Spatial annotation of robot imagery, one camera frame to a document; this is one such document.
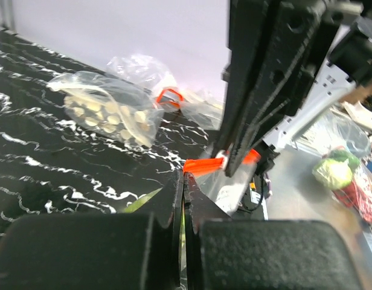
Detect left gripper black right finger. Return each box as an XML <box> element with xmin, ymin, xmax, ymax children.
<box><xmin>184</xmin><ymin>173</ymin><xmax>363</xmax><ymax>289</ymax></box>

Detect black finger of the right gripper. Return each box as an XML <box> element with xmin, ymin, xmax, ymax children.
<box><xmin>214</xmin><ymin>1</ymin><xmax>269</xmax><ymax>153</ymax></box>

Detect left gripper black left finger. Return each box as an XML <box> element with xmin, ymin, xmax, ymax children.
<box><xmin>0</xmin><ymin>170</ymin><xmax>184</xmax><ymax>289</ymax></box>

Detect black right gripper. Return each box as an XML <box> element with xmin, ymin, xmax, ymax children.
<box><xmin>225</xmin><ymin>1</ymin><xmax>372</xmax><ymax>177</ymax></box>

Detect clear zip bag orange zipper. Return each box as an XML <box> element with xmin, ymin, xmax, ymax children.
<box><xmin>183</xmin><ymin>149</ymin><xmax>260</xmax><ymax>215</ymax></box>

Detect clear bag of wooden discs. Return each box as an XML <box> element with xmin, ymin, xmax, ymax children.
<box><xmin>47</xmin><ymin>71</ymin><xmax>164</xmax><ymax>148</ymax></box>

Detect crumpled clear plastic bags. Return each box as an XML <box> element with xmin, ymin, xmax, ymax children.
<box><xmin>106</xmin><ymin>54</ymin><xmax>225</xmax><ymax>131</ymax></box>

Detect bagged vegetables outside cell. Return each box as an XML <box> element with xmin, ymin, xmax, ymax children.
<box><xmin>307</xmin><ymin>112</ymin><xmax>372</xmax><ymax>224</ymax></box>

